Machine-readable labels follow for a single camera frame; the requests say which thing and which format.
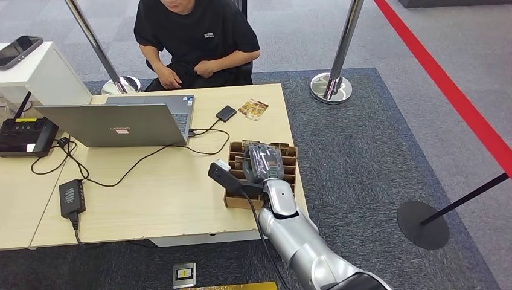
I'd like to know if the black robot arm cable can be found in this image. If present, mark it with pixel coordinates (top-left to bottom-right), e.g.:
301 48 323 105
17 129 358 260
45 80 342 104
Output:
240 188 291 290

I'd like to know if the dark grey carpet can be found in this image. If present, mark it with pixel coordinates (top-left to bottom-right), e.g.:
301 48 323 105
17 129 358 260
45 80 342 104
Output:
0 67 501 290

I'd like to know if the black power adapter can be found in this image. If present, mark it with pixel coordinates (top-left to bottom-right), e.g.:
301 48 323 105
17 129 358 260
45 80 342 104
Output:
59 179 86 219

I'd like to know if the brown cardboard card organizer box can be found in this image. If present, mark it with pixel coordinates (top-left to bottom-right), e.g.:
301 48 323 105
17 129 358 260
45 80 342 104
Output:
223 140 299 211

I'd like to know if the small black card reader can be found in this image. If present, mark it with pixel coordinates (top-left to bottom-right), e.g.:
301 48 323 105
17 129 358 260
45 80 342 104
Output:
215 105 237 123

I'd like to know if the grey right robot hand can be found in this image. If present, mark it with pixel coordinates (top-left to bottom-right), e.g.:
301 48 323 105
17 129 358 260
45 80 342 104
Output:
242 143 286 185

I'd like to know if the person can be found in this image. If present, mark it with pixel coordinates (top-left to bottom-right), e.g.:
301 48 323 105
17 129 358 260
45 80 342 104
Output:
133 0 261 92

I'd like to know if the person's right hand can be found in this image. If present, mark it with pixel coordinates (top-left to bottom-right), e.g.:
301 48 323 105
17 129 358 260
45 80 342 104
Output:
155 63 184 91

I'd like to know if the black adapter mains cable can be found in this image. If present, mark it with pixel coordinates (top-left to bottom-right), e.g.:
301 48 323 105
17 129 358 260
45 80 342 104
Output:
69 212 83 246

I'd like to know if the black router with antenna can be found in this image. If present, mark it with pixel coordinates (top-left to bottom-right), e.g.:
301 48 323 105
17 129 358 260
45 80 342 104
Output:
0 91 59 158

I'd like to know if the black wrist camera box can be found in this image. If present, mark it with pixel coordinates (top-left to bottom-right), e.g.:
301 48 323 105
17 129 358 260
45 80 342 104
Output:
207 159 265 198

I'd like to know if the upright chrome stanchion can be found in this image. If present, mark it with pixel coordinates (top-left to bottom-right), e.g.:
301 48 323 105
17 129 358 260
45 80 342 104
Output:
310 0 365 105

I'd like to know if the white pedestal box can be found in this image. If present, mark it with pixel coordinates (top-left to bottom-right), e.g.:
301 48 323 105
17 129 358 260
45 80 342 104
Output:
0 41 93 106

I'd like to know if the silver floor socket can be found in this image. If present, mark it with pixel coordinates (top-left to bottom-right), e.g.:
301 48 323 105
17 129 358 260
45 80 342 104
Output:
172 262 197 289

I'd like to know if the long black laptop power cable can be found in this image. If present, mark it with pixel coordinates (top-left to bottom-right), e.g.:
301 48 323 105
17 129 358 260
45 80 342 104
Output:
66 127 232 189

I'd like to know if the black card reader cable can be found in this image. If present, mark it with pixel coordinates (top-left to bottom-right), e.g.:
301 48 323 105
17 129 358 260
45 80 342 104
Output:
188 118 222 137

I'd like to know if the yellow floor plate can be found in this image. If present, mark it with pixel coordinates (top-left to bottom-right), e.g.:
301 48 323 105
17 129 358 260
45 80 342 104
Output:
180 282 278 290

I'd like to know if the black stanchion with round base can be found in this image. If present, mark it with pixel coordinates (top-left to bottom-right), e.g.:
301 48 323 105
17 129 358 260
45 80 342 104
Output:
397 173 511 251

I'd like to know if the red floor tape line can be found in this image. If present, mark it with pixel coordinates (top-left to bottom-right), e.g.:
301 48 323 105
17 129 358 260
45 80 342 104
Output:
373 0 512 178

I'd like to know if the grey laptop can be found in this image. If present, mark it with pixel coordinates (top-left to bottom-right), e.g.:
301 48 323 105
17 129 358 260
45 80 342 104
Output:
34 94 196 148

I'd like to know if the black tablet device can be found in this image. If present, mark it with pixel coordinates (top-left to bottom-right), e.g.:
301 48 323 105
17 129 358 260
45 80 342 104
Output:
0 35 44 71

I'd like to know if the person's left hand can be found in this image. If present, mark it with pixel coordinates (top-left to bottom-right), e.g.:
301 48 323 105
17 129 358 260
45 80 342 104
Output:
194 60 219 79

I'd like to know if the leaning chrome stanchion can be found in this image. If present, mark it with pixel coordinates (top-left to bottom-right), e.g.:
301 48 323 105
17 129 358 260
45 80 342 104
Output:
65 0 142 95

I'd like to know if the black router cable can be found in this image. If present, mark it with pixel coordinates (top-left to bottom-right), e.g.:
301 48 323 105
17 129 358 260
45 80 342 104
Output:
30 137 89 181

